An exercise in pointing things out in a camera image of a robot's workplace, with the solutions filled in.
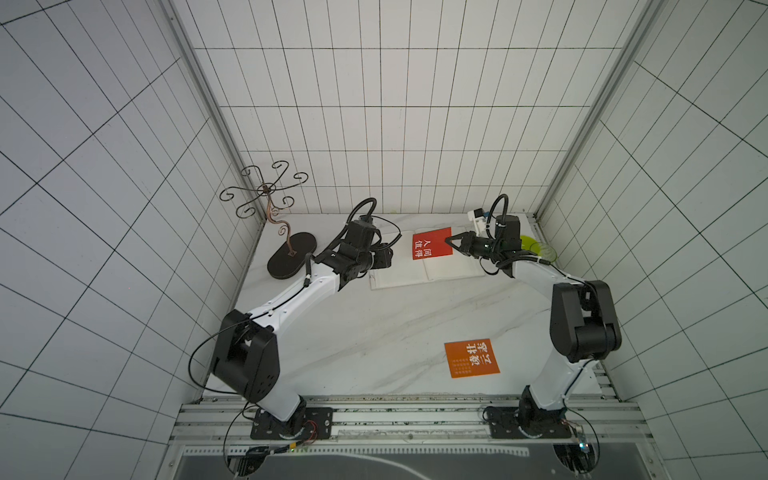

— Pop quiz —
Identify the metal jewelry stand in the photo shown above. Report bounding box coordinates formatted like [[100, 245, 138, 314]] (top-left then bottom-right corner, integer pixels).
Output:
[[219, 159, 317, 280]]

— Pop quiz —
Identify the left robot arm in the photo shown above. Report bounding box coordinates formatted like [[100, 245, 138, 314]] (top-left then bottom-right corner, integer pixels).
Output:
[[211, 214, 402, 435]]

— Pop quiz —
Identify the orange card lower right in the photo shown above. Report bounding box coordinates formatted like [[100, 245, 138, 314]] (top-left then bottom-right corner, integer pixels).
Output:
[[444, 339, 500, 379]]

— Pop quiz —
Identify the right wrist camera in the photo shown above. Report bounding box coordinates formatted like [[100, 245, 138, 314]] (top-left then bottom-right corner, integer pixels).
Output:
[[467, 208, 492, 238]]

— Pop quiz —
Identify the red card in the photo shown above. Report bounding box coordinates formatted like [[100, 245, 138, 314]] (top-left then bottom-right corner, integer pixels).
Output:
[[412, 227, 453, 260]]

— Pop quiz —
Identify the clear green cup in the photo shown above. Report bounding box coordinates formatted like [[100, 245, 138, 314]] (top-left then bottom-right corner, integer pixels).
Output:
[[537, 243, 558, 263]]

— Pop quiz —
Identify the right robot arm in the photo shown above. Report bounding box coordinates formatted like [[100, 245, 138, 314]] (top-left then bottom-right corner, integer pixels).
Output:
[[445, 215, 622, 430]]

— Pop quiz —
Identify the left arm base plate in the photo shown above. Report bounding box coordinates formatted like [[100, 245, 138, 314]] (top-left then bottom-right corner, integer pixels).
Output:
[[250, 407, 334, 441]]

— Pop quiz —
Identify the aluminium rail frame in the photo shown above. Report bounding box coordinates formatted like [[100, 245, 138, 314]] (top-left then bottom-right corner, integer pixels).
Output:
[[158, 393, 669, 479]]

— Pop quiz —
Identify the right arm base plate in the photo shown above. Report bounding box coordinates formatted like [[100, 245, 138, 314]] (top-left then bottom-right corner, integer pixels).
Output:
[[482, 406, 572, 440]]

